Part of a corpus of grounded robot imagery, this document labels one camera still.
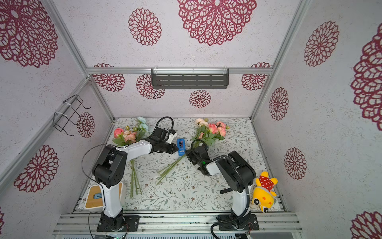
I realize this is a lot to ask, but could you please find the pink rose bouquet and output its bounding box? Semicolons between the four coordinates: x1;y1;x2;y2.
157;119;230;184

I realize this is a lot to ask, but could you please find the mixed pastel flower bouquet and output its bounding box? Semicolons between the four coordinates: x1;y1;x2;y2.
112;117;149;198

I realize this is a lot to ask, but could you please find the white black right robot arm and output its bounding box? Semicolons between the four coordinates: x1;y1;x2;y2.
186;146;256;218

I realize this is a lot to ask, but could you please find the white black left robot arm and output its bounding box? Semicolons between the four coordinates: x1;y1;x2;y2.
92;139;179;219

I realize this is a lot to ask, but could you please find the black round knob tool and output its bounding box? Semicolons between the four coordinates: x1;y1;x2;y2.
220;188;233;194

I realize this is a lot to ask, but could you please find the yellow plush bear toy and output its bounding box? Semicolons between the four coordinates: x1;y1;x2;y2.
252;171;278;213

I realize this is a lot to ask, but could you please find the wooden lid tissue box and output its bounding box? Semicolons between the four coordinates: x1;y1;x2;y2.
84;182;126;212

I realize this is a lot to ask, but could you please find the grey wall shelf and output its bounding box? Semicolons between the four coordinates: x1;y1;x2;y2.
151;69;229;90

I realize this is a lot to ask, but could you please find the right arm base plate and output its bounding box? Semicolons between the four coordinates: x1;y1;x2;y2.
219;213;260;231

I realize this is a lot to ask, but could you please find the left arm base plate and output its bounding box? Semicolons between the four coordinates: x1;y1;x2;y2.
96;215;140;232

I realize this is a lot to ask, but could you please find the black wire wall rack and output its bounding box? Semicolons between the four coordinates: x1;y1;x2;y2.
52;94;90;136

